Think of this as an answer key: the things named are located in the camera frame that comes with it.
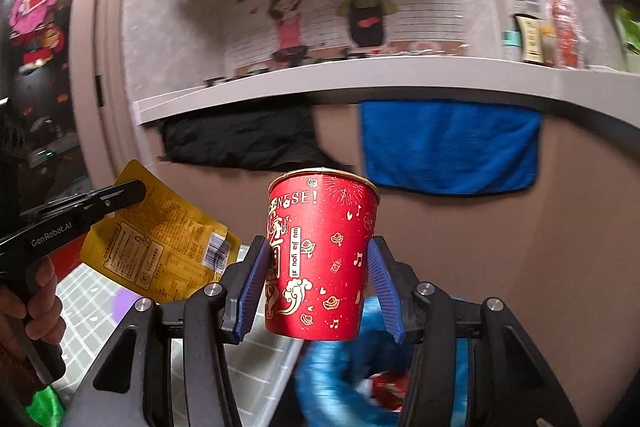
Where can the green packet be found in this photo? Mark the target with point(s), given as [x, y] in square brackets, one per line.
[629, 37]

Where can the orange drink bottle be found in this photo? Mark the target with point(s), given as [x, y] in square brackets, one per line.
[565, 27]

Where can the dark bottle yellow label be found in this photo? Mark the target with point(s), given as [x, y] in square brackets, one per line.
[529, 42]

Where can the blue towel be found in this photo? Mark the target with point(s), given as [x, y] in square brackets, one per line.
[450, 147]

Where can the dark cooktop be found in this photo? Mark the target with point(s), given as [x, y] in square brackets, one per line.
[280, 66]

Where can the golden yellow snack pouch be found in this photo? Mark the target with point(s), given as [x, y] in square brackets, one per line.
[150, 252]

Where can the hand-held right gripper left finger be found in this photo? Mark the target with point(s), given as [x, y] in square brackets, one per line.
[252, 289]

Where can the green plastic bag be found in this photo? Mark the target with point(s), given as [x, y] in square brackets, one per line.
[45, 409]

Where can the small bottle yellow cap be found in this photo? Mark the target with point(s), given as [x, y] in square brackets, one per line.
[548, 49]

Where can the black cloth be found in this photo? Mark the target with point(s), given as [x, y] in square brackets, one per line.
[240, 137]

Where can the white kitchen counter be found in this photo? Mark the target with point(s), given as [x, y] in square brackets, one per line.
[400, 82]

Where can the person's left hand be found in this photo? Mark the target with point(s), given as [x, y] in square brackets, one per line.
[44, 292]

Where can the green checked tablecloth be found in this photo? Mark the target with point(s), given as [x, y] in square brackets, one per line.
[90, 302]

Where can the red paper cup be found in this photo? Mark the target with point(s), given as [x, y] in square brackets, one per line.
[320, 257]

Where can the red drink can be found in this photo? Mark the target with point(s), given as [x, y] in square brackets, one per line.
[392, 392]

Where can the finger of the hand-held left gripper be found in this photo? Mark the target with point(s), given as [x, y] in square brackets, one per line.
[115, 199]

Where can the beige door frame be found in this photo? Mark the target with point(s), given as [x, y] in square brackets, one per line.
[115, 32]

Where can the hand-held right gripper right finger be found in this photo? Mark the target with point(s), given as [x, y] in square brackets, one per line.
[386, 292]

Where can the blue plastic bag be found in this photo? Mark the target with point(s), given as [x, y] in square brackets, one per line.
[325, 377]

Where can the dark door with stickers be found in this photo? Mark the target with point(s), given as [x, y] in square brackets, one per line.
[45, 107]

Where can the purple round paper lid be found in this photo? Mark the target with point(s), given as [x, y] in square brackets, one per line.
[120, 307]

